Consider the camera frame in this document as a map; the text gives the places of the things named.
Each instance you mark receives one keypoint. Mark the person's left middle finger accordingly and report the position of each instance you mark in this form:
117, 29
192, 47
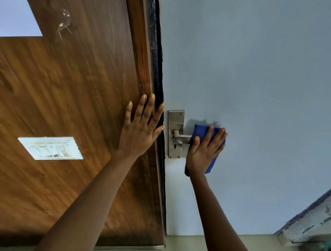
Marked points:
149, 108

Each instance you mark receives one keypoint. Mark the person's left thumb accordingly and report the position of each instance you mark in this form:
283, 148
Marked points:
158, 132

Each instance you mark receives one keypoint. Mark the brown wooden door frame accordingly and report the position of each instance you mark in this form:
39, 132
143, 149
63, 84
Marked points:
139, 51

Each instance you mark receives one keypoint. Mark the person's left little finger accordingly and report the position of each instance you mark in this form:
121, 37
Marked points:
128, 113

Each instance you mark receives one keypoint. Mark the person's right hand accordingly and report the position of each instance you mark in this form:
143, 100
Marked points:
200, 160

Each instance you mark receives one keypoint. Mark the clear plastic wall hook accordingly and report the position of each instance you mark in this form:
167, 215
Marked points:
63, 24

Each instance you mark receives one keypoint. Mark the person's left hand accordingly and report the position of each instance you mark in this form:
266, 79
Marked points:
137, 137

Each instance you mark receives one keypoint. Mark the person's right thumb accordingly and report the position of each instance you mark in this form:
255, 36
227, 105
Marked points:
195, 144

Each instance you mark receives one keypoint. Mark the white frame with dark edge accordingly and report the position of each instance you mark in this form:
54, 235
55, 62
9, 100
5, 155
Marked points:
307, 222

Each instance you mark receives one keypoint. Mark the person's right forearm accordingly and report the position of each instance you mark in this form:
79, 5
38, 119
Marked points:
214, 214

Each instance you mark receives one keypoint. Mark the person's right little finger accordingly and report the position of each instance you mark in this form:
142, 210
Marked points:
219, 151

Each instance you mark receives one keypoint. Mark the black door seal strip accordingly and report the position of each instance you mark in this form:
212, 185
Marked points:
156, 51

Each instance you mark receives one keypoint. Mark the blue cleaning cloth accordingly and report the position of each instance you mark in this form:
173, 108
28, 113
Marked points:
200, 130

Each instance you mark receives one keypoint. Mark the person's left forearm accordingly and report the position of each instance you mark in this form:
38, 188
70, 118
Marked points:
90, 204

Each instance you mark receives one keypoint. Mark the white switch plate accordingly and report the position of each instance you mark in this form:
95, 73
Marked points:
69, 150

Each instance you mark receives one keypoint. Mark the person's right middle finger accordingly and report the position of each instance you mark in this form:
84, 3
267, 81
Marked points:
216, 139

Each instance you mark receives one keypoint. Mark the pale grey door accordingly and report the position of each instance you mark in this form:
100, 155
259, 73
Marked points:
258, 77

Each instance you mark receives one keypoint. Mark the brown wooden wall panel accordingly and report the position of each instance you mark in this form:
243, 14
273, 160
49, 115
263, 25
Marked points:
77, 90

